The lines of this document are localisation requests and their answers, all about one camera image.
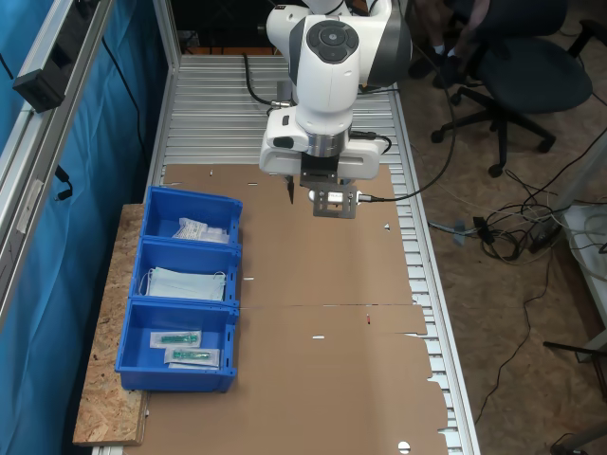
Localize white printed gauze packet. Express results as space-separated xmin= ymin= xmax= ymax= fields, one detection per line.
xmin=173 ymin=216 xmax=210 ymax=241

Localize brown cardboard sheet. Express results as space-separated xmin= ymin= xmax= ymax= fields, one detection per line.
xmin=141 ymin=302 xmax=450 ymax=455
xmin=158 ymin=163 xmax=418 ymax=309

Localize person's legs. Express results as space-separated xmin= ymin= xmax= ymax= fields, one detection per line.
xmin=411 ymin=0 xmax=492 ymax=91

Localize grey floor tape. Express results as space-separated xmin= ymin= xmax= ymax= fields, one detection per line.
xmin=428 ymin=219 xmax=477 ymax=247

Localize blue plastic bin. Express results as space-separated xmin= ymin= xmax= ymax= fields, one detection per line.
xmin=115 ymin=297 xmax=239 ymax=393
xmin=140 ymin=185 xmax=245 ymax=246
xmin=128 ymin=235 xmax=243 ymax=307

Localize stack of light face masks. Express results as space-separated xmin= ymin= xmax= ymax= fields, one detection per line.
xmin=137 ymin=265 xmax=228 ymax=302

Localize black floor connector box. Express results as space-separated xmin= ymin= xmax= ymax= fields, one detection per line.
xmin=472 ymin=216 xmax=497 ymax=246

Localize green syringe packet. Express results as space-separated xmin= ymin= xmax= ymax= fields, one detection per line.
xmin=164 ymin=348 xmax=222 ymax=370
xmin=150 ymin=330 xmax=203 ymax=349

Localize black office chair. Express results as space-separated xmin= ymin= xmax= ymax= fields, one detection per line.
xmin=429 ymin=0 xmax=594 ymax=179
xmin=566 ymin=18 xmax=607 ymax=108

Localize black power adapter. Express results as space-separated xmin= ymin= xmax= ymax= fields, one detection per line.
xmin=528 ymin=221 xmax=564 ymax=254

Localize black dangling plug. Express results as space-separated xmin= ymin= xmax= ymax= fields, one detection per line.
xmin=53 ymin=165 xmax=74 ymax=203

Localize horizontal aluminium beam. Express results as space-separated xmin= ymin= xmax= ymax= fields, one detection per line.
xmin=0 ymin=0 xmax=118 ymax=333

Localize grey power strip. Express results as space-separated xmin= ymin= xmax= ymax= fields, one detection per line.
xmin=11 ymin=0 xmax=115 ymax=114

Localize black stand leg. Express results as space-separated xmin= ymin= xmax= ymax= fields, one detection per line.
xmin=543 ymin=338 xmax=607 ymax=375

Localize gripper camera on black bracket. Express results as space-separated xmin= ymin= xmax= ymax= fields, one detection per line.
xmin=299 ymin=155 xmax=362 ymax=220

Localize black camera cable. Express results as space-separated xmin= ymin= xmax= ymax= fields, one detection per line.
xmin=356 ymin=40 xmax=460 ymax=203

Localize black arm base cable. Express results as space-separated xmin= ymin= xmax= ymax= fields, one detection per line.
xmin=243 ymin=51 xmax=291 ymax=106

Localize black hanging wall cable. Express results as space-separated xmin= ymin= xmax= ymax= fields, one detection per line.
xmin=101 ymin=36 xmax=149 ymax=163

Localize aluminium frame post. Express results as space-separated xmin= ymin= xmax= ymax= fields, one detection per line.
xmin=152 ymin=0 xmax=184 ymax=80

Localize long black floor cable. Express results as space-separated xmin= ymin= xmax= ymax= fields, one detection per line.
xmin=472 ymin=246 xmax=556 ymax=428

